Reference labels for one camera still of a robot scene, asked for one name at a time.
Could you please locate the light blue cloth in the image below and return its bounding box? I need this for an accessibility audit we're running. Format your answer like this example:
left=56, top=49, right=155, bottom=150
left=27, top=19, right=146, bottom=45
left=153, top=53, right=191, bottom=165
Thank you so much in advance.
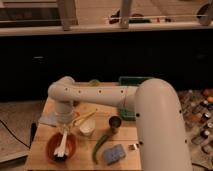
left=38, top=112, right=57, bottom=127

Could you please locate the red bowl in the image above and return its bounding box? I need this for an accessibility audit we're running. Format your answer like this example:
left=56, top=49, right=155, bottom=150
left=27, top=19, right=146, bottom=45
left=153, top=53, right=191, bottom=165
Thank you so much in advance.
left=45, top=133, right=76, bottom=163

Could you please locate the black cable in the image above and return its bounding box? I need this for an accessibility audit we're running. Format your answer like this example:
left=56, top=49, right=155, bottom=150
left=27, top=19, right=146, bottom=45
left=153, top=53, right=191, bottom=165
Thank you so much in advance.
left=0, top=119, right=38, bottom=150

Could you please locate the white brush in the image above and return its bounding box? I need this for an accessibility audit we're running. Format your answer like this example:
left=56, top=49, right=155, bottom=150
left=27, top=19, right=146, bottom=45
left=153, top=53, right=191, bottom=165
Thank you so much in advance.
left=54, top=131, right=69, bottom=161

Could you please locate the green round fruit toy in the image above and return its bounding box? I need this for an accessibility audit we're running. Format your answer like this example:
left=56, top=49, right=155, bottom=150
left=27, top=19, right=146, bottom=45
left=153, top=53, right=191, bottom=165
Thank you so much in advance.
left=89, top=79, right=100, bottom=87

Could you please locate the white cup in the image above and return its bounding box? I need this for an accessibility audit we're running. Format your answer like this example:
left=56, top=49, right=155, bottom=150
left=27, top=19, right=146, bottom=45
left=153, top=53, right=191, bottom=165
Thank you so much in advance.
left=79, top=119, right=96, bottom=136

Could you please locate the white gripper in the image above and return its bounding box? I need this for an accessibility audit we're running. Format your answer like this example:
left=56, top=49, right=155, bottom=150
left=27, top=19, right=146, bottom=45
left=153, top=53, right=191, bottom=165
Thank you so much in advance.
left=55, top=112, right=75, bottom=134

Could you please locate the small metal clip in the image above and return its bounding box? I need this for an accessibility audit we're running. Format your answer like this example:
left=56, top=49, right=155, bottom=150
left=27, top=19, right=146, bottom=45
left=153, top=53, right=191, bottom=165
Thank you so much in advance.
left=129, top=143, right=139, bottom=150

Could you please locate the yellow banana toy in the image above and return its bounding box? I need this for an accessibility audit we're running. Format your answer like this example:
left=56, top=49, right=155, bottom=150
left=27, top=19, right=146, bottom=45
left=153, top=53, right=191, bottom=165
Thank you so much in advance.
left=72, top=111, right=95, bottom=126

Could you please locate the dark metal cup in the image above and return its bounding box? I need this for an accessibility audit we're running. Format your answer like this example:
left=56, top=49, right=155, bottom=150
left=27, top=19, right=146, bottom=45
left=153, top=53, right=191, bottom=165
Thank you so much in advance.
left=109, top=116, right=122, bottom=134

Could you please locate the blue sponge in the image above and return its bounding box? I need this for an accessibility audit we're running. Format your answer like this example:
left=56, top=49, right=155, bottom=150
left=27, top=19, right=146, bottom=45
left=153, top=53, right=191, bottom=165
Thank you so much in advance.
left=102, top=144, right=126, bottom=165

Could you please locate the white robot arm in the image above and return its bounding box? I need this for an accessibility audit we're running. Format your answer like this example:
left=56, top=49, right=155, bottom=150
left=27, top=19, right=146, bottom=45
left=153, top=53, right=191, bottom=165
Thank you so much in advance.
left=48, top=77, right=193, bottom=171

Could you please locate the green tray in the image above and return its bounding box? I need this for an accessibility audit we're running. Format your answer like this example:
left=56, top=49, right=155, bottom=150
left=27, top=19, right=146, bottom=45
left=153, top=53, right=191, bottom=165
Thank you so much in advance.
left=117, top=76, right=153, bottom=122

